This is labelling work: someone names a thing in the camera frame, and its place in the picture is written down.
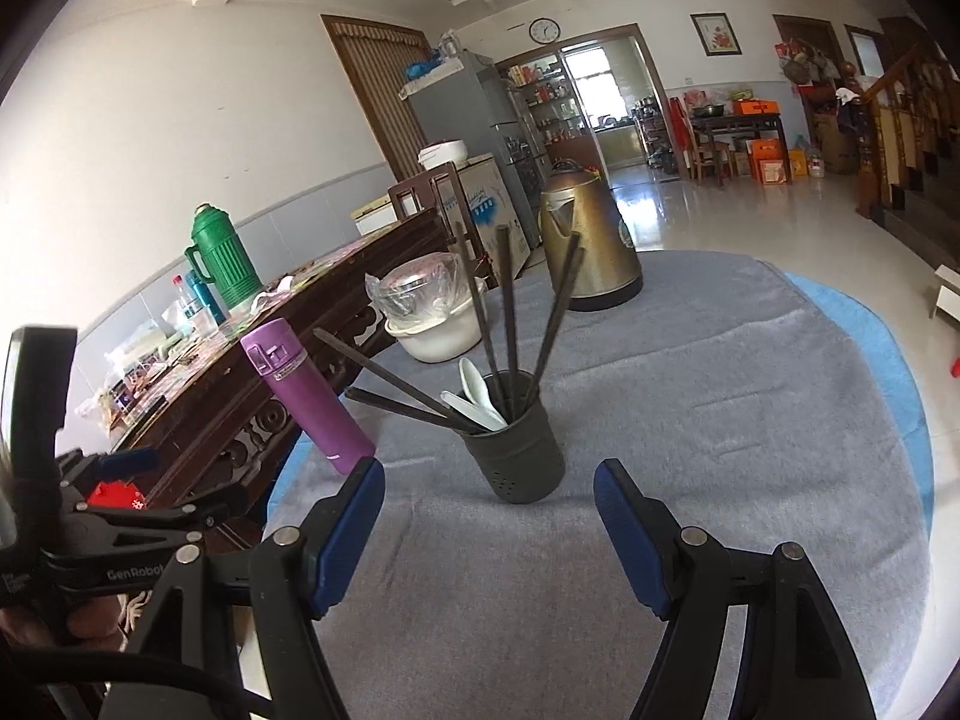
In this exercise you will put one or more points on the white chest freezer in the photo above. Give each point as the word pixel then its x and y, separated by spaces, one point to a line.
pixel 487 198

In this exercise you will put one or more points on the framed wall picture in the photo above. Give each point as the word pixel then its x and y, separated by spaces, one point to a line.
pixel 716 34

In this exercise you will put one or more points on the dark grey utensil holder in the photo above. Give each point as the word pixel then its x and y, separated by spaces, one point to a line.
pixel 522 463

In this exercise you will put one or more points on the grey refrigerator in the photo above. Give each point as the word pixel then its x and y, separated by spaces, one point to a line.
pixel 467 99

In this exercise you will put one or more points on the wooden chair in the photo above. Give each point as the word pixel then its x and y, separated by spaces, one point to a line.
pixel 440 189

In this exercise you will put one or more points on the white bowl with plastic wrap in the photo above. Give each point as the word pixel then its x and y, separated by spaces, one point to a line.
pixel 428 308

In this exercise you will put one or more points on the dark wooden side table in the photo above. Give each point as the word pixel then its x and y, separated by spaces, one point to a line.
pixel 714 141

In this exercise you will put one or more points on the person left hand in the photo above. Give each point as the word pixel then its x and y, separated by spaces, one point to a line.
pixel 102 624

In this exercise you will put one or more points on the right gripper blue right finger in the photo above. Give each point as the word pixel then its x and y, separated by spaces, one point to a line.
pixel 797 660

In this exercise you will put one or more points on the round wall clock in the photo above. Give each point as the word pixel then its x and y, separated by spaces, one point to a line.
pixel 544 31

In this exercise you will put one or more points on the green thermos flask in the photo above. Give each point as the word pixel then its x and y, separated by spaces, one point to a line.
pixel 217 254

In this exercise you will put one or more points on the dark wooden sideboard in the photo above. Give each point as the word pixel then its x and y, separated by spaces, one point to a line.
pixel 220 421

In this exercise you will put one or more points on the white step stool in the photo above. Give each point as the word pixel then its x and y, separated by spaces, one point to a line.
pixel 947 298

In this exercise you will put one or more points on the white ceramic spoon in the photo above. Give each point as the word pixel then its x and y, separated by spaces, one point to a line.
pixel 484 417
pixel 476 389

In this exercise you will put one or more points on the purple thermos bottle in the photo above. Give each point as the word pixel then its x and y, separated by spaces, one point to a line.
pixel 278 356

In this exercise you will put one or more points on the grey table cloth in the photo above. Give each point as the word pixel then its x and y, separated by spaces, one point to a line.
pixel 465 606

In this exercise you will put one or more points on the gold electric kettle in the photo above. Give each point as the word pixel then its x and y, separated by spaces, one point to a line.
pixel 577 201

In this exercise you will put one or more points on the wooden staircase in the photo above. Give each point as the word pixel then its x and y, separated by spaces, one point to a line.
pixel 908 176

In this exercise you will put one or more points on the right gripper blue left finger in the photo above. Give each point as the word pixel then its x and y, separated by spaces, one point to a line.
pixel 296 576

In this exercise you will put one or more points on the red shopping bag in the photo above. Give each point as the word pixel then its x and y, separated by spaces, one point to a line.
pixel 117 495

